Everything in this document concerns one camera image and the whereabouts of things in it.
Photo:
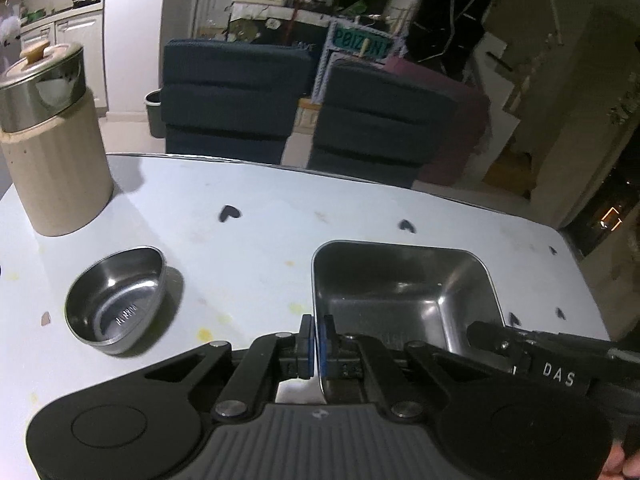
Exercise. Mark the white kitchen cabinets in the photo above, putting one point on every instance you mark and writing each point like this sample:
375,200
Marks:
75,40

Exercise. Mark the person's right hand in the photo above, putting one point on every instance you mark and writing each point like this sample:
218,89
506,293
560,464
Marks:
622,467

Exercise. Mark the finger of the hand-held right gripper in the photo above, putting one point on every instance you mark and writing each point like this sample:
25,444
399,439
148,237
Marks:
495,342

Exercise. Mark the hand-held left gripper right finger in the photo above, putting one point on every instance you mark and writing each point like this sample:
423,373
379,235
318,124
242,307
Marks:
327,350

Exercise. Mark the mauve padded chair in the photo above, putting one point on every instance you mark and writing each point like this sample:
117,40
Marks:
470,125

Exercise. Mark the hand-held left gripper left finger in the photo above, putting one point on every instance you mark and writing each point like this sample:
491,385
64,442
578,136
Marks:
307,350

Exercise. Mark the dark trash bin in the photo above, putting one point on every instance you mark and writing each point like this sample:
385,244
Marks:
154,110

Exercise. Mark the teal sign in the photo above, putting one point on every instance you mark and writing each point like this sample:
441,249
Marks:
357,42

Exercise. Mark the rectangular steel container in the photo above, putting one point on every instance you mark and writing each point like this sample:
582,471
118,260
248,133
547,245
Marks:
400,285

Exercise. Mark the dark blue padded chair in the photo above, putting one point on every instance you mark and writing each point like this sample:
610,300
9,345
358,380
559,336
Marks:
235,105
380,125

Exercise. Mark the small oval steel bowl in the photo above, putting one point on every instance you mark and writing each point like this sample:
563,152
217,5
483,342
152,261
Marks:
115,300

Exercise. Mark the beige canister with steel lid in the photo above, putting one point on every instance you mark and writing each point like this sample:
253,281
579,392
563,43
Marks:
55,175

